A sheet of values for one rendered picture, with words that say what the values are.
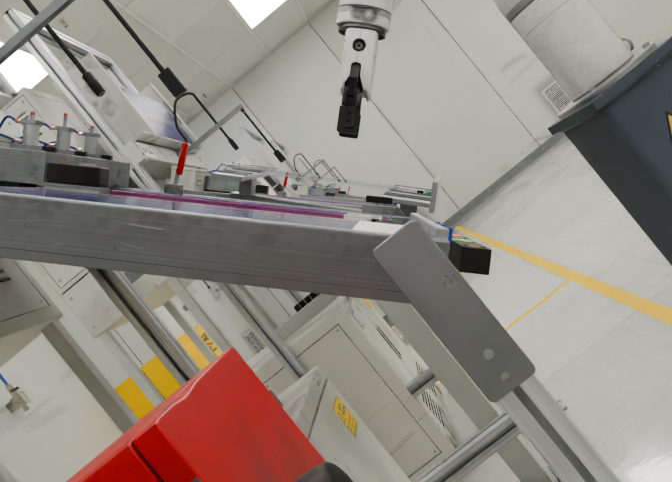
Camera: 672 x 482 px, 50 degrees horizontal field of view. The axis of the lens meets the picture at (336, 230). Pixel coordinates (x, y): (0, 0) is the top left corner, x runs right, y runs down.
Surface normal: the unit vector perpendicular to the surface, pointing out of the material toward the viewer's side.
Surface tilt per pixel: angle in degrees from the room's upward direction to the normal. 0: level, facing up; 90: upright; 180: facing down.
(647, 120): 90
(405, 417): 90
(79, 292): 90
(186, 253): 90
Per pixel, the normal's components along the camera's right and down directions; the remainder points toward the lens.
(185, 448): 0.78, -0.63
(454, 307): -0.07, 0.04
